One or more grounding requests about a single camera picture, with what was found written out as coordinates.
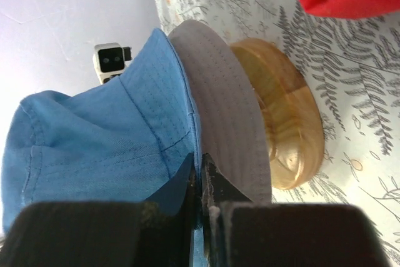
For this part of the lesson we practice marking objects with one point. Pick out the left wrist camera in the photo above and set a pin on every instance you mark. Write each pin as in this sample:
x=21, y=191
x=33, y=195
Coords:
x=109, y=60

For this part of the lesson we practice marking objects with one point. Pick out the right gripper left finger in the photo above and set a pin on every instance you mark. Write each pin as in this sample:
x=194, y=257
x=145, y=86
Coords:
x=155, y=232

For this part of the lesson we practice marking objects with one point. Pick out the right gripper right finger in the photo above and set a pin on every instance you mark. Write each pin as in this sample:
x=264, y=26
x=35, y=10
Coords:
x=239, y=232

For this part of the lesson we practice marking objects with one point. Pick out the blue bucket hat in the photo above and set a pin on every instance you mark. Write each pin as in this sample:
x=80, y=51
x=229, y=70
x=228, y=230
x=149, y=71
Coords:
x=119, y=142

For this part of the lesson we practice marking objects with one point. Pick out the wooden hat stand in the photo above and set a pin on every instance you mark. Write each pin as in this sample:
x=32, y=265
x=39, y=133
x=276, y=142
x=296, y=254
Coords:
x=291, y=117

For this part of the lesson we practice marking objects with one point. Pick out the floral table mat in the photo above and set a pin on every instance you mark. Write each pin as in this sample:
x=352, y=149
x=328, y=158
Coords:
x=352, y=70

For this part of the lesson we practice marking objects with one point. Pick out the grey bucket hat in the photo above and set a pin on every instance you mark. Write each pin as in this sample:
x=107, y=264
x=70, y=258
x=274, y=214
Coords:
x=232, y=126

